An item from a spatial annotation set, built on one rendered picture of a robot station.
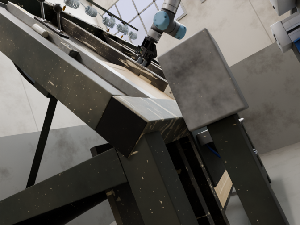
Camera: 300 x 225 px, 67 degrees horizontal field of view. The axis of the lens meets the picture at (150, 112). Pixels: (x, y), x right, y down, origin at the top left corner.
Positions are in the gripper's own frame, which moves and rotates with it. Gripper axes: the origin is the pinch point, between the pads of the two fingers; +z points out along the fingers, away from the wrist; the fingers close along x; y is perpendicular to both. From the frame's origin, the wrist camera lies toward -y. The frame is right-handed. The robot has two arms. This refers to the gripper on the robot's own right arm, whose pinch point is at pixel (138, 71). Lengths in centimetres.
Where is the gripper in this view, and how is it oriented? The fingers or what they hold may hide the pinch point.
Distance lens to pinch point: 136.5
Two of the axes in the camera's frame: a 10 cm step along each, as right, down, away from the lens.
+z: -4.5, 8.4, 3.0
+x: 7.6, 5.4, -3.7
